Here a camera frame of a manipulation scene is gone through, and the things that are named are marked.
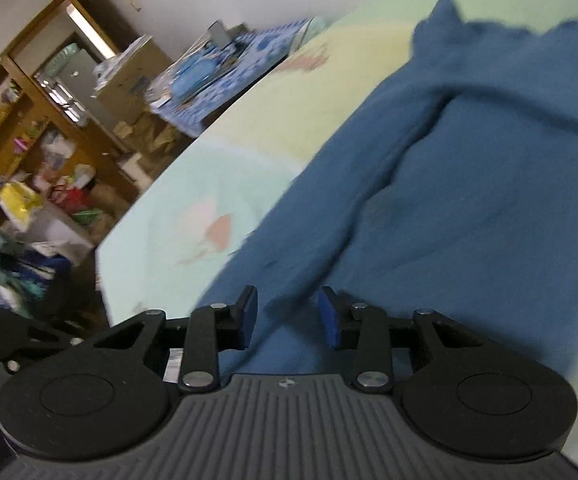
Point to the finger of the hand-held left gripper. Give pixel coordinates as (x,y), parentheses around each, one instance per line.
(54,345)

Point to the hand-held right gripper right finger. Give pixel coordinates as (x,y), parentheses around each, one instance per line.
(328,317)

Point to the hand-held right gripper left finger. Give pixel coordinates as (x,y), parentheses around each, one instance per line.
(249,310)

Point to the blue towel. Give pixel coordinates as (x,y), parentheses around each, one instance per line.
(469,185)

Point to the white box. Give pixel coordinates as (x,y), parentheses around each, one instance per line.
(54,232)

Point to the yellow plastic bag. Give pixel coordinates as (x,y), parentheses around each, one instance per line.
(16,200)

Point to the red bag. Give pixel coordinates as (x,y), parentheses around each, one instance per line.
(69,197)

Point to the bed with pastel sheet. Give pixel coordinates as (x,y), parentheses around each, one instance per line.
(249,125)

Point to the crumpled brown paper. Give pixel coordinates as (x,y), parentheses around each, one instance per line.
(154,135)

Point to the light blue pouch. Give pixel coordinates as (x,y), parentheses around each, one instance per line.
(191,77)

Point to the blue patterned side table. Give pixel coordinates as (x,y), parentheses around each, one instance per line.
(249,60)

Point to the cardboard box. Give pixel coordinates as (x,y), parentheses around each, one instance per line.
(129,90)

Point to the grey metal appliance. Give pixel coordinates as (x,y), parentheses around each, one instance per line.
(76,72)

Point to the light green pillow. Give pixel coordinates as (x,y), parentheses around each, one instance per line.
(315,25)

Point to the wooden shelf unit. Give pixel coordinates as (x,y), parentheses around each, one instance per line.
(101,17)

